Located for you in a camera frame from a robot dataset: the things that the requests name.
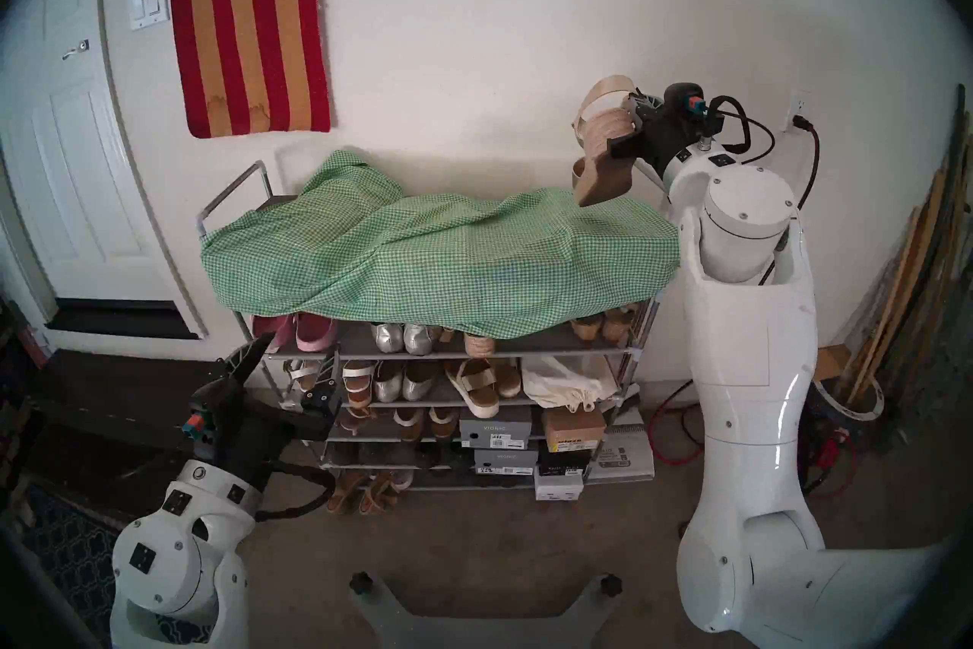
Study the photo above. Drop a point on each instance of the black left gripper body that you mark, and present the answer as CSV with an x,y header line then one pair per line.
x,y
243,431

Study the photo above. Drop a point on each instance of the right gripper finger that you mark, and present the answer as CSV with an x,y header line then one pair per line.
x,y
648,107
632,145

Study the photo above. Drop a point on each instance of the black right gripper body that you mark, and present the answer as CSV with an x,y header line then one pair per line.
x,y
680,123

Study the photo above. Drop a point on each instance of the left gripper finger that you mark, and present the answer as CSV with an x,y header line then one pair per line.
x,y
245,362
325,393

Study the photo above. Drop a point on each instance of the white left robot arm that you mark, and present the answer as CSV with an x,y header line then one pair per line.
x,y
175,556

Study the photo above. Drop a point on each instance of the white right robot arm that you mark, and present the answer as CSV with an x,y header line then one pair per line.
x,y
752,366

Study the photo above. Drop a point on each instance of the grey metal shoe rack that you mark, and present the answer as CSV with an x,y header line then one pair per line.
x,y
357,349

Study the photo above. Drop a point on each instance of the silver flat shoe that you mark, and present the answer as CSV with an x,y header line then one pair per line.
x,y
388,385
418,383
418,341
386,339

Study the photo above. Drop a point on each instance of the brown suede shoe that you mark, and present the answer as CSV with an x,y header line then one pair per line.
x,y
443,423
408,425

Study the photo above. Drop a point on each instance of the dark wooden chest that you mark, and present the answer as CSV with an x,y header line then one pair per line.
x,y
114,412

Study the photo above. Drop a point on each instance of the large grey Vionic shoebox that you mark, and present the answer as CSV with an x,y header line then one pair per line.
x,y
494,427

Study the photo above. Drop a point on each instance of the green gingham cloth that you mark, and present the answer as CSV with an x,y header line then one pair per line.
x,y
441,260

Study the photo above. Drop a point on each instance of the brown cork heel sandal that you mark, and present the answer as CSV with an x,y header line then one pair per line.
x,y
587,330
619,326

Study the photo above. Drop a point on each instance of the black base knob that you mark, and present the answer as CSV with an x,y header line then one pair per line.
x,y
360,583
611,585

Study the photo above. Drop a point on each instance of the small grey shoebox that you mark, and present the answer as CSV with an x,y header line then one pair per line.
x,y
505,462

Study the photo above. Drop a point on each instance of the blue patterned rug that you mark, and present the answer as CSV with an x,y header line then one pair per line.
x,y
68,549

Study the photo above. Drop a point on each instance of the white panel door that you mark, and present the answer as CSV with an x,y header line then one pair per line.
x,y
83,184

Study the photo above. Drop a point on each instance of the black shoebox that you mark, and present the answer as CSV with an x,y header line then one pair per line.
x,y
562,461

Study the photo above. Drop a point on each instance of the brown cardboard shoebox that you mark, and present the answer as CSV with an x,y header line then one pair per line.
x,y
574,431

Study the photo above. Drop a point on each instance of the white shoebox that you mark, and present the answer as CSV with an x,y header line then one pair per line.
x,y
559,488

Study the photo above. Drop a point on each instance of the wooden slats bundle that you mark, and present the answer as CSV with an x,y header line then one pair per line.
x,y
912,290

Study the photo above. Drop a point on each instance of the white flat printed box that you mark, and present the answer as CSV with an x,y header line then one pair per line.
x,y
627,457

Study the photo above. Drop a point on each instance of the black bucket white rim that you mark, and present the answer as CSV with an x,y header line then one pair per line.
x,y
855,419

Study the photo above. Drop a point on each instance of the white wall outlet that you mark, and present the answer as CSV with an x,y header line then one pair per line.
x,y
798,104

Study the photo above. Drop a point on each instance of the grey robot base frame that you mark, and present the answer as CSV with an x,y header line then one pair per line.
x,y
388,617

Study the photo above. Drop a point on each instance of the striped flag wall hanging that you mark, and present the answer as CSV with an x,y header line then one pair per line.
x,y
251,31

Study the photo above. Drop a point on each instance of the white light switch plate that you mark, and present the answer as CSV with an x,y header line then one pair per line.
x,y
148,1

